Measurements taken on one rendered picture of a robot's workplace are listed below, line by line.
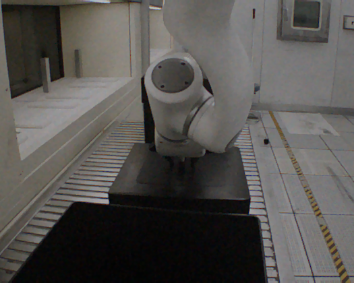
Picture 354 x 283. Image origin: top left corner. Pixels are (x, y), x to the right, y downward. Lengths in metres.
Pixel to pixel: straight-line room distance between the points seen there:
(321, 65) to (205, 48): 4.30
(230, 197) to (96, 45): 1.45
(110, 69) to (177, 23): 1.53
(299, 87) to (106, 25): 3.25
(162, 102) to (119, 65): 1.46
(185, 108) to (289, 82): 4.17
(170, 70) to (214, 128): 0.10
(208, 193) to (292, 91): 4.05
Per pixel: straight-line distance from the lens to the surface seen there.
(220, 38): 0.43
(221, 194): 0.67
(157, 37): 3.38
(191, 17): 0.41
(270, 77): 4.57
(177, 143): 0.58
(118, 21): 1.90
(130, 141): 1.23
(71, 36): 2.00
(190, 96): 0.47
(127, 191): 0.68
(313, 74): 4.68
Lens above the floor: 1.19
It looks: 21 degrees down
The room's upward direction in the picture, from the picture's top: straight up
